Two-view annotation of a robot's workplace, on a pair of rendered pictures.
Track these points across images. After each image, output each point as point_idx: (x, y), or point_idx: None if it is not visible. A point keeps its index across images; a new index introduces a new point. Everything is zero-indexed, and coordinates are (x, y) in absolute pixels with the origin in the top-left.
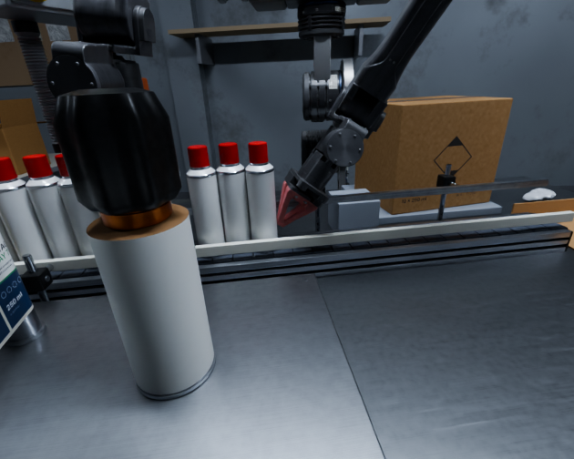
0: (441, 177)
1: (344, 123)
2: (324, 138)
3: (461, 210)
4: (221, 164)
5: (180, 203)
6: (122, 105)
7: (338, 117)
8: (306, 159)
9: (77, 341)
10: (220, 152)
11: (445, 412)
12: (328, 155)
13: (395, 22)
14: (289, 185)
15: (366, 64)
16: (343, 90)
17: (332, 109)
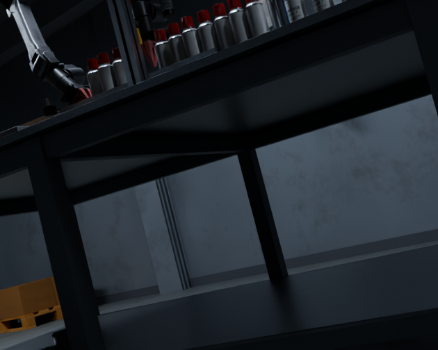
0: None
1: (71, 66)
2: (71, 71)
3: None
4: (109, 63)
5: (74, 109)
6: None
7: (61, 64)
8: (71, 80)
9: None
10: (108, 57)
11: None
12: (85, 76)
13: (37, 35)
14: (87, 88)
15: (46, 46)
16: (50, 53)
17: (56, 60)
